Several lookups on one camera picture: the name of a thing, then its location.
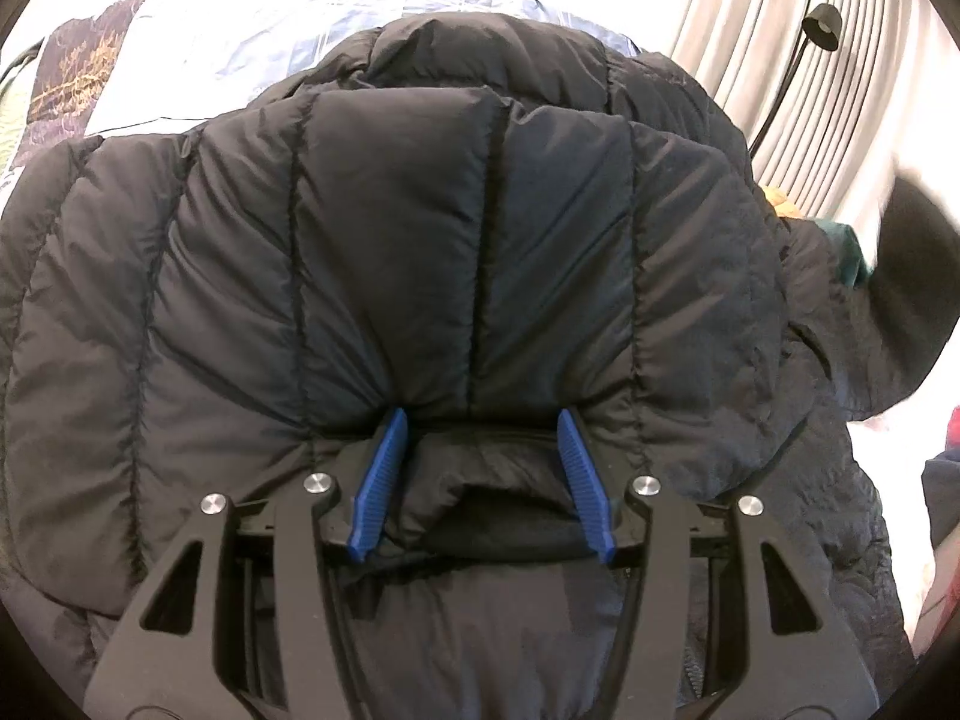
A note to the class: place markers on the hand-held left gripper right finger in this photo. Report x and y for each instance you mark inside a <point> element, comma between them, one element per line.
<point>583,476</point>

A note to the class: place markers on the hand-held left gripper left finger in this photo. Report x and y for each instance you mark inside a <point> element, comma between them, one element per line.
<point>381,476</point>

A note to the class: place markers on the black puffer jacket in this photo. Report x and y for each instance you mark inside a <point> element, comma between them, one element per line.
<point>450,240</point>

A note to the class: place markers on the orange cloth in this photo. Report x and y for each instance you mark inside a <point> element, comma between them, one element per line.
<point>781,202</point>

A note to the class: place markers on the green cloth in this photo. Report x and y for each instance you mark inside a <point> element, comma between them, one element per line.
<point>847,251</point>

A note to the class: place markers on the navy cloth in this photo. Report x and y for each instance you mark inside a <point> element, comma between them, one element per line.
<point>943,502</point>

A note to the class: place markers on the pink cloth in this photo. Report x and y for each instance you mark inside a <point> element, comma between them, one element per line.
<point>937,615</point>

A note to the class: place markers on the beige pleated curtain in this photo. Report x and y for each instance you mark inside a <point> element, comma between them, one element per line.
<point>825,127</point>

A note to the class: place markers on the blue white printed bed sheet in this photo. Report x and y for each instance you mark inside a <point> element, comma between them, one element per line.
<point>262,37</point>

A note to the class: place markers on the black gooseneck lamp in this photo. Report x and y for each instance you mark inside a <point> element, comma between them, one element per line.
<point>821,24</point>

